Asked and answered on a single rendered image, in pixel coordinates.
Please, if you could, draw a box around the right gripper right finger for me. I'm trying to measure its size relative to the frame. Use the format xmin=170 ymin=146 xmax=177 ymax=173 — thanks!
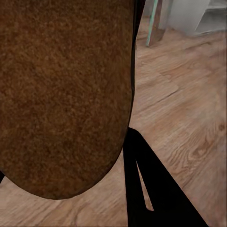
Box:
xmin=123 ymin=127 xmax=208 ymax=227

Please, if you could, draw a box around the sandal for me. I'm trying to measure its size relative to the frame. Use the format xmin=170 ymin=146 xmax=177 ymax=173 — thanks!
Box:
xmin=0 ymin=0 xmax=146 ymax=201

